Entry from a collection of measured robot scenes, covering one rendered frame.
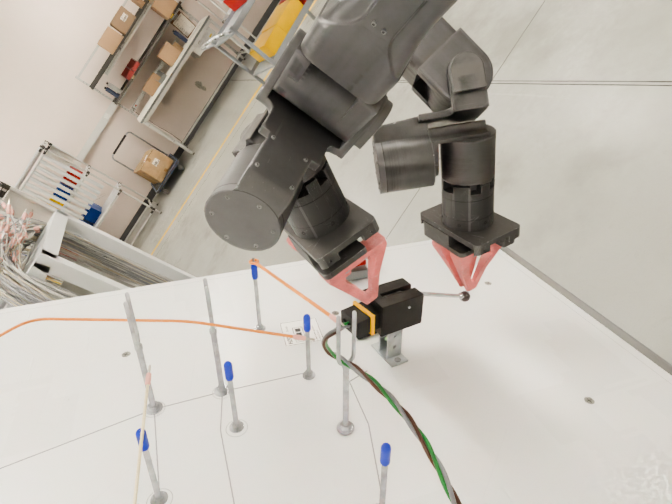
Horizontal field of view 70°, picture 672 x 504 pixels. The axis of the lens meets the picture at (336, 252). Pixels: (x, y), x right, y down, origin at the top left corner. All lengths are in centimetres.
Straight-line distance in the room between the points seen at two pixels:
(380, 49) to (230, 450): 38
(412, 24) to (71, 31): 821
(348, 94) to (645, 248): 155
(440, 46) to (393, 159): 12
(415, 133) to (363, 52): 22
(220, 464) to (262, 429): 5
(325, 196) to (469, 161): 17
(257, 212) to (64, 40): 815
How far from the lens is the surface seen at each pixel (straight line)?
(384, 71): 31
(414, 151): 50
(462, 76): 50
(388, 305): 52
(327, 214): 42
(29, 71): 847
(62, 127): 847
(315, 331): 63
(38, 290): 101
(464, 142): 50
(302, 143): 36
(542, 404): 58
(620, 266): 181
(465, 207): 53
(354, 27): 30
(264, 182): 32
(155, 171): 764
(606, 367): 66
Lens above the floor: 150
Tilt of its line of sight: 31 degrees down
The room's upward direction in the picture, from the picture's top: 58 degrees counter-clockwise
